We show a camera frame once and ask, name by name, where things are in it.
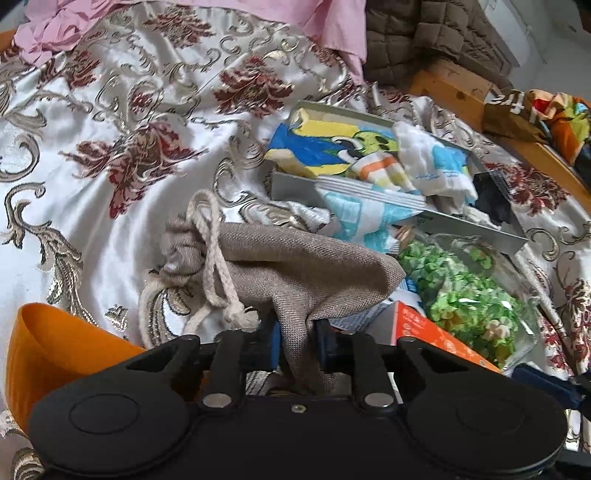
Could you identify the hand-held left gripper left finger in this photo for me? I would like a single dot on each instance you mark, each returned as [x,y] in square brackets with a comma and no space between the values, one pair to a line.
[272,346]

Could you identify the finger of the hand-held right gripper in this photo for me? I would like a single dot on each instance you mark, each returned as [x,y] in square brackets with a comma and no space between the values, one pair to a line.
[545,385]

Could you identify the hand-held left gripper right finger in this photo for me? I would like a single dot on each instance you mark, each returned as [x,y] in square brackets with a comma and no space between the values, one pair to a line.
[325,346]

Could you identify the grey tray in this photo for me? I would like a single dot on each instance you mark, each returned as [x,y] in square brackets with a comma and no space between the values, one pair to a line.
[295,187]

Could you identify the white cloth with blue print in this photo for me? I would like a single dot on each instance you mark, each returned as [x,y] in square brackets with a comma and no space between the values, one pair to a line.
[434,161]

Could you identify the orange box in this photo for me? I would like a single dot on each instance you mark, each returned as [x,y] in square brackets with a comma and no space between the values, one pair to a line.
[425,332]

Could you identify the light blue printed cloth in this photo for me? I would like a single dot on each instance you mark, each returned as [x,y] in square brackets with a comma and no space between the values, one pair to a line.
[364,221]

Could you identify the orange striped cloth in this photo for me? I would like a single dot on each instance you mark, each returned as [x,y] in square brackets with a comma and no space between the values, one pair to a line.
[378,170]

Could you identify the black cloth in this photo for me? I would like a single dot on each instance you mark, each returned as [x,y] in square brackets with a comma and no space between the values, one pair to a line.
[491,198]

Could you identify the yellow blue cartoon cloth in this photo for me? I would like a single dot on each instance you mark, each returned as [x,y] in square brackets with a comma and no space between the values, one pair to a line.
[314,147]

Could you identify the orange bowl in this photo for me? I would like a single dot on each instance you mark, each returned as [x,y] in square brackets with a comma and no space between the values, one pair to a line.
[55,346]

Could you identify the floral satin bedspread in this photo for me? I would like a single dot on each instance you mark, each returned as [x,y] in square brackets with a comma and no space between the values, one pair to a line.
[115,138]

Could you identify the brown bag with white print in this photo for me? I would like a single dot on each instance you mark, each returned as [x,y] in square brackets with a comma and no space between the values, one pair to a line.
[510,115]

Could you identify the brown quilted jacket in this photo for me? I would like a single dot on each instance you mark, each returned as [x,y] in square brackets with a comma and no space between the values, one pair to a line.
[415,37]

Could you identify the pink sheet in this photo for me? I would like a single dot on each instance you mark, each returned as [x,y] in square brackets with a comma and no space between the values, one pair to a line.
[332,21]

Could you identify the wooden bed frame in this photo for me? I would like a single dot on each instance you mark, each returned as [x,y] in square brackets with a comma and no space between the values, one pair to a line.
[452,87]

